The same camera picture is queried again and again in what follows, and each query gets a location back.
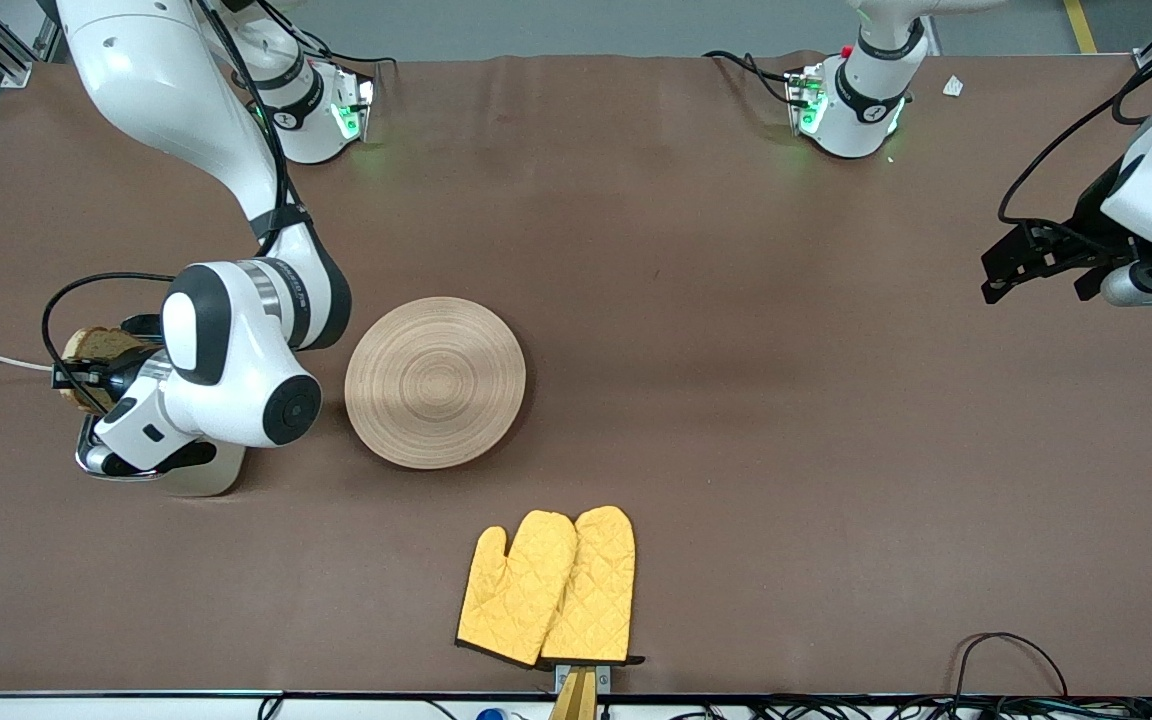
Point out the round wooden plate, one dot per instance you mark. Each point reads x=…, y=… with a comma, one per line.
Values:
x=436, y=385

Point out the brown bread slice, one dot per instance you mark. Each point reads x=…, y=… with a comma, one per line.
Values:
x=96, y=345

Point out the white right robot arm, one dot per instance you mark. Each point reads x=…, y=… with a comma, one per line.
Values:
x=236, y=380

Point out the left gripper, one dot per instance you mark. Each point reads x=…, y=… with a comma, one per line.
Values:
x=1086, y=234

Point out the yellow floor tape strip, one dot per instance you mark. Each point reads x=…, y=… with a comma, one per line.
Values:
x=1079, y=25

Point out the brown table cover sheet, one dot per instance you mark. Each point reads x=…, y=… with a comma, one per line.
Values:
x=736, y=350

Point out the small blue object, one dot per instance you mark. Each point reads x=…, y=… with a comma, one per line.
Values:
x=494, y=715

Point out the small silver metal bracket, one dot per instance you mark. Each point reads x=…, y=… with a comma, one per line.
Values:
x=601, y=680

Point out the yellow wooden stick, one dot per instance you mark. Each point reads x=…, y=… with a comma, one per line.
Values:
x=574, y=700

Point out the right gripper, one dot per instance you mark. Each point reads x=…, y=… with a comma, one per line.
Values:
x=122, y=381

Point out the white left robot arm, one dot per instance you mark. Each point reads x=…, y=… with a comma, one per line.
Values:
x=861, y=120

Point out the beige chrome two-slot toaster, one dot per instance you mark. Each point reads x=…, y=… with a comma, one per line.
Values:
x=206, y=485

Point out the white paper scrap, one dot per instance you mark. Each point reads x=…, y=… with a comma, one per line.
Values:
x=953, y=86

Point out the yellow quilted oven mitt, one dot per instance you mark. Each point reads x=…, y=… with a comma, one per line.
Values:
x=516, y=590
x=596, y=590

